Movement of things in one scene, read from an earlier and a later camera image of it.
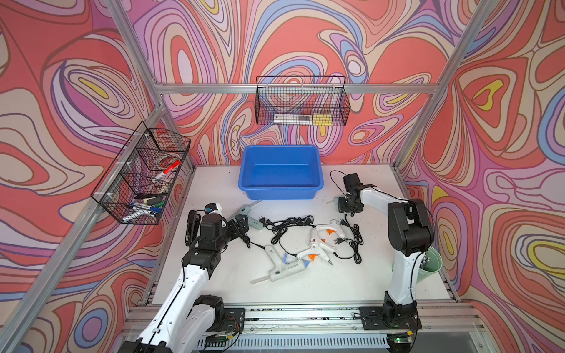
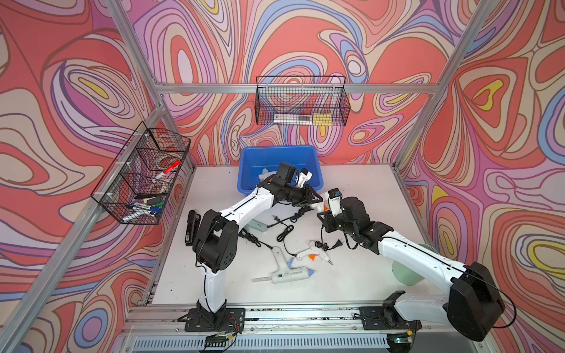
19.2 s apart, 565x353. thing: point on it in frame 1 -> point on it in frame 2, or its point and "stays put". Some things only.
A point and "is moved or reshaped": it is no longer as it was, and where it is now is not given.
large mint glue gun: [255, 223] stays put
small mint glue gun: [244, 210] is moved or reshaped
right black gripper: [342, 207] -> [327, 221]
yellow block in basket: [322, 119] stays put
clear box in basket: [293, 119] stays put
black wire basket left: [135, 188] stays put
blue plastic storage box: [281, 172] stays put
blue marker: [147, 207] stays put
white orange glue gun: [331, 230] -> [322, 206]
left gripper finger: [243, 221] -> [308, 199]
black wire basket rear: [301, 101] stays put
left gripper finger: [243, 236] -> [308, 191]
